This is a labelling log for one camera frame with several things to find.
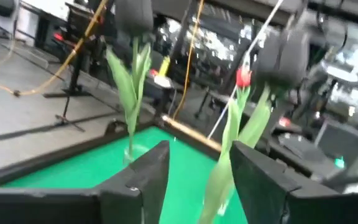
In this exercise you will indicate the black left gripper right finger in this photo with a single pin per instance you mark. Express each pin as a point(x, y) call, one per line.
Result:
point(269, 202)

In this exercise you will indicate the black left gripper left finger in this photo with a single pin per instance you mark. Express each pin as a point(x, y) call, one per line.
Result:
point(120, 202)

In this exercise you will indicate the black artificial tulip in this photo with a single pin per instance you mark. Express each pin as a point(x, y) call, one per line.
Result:
point(134, 18)
point(283, 59)

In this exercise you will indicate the slim flared glass vase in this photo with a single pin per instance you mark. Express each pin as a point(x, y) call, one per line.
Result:
point(126, 160)

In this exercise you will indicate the green table mat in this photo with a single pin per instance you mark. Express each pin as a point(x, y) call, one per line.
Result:
point(73, 174)

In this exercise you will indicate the black keyboard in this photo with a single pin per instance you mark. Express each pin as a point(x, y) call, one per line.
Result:
point(297, 146)

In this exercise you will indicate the red flat object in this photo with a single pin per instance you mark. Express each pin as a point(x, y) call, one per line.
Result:
point(284, 122)

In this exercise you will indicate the white rod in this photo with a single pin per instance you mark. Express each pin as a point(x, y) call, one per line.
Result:
point(217, 123)

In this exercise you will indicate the black tripod stand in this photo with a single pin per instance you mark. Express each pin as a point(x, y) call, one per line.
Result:
point(65, 109)

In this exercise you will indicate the dark desk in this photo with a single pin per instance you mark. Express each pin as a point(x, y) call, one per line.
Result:
point(166, 93)

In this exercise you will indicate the white flat object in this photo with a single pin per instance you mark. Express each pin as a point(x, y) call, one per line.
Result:
point(163, 81)

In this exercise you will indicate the yellow-green bottle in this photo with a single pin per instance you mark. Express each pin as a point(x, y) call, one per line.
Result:
point(165, 65)

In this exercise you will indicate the black desk frame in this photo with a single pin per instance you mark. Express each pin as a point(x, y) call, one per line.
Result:
point(47, 34)

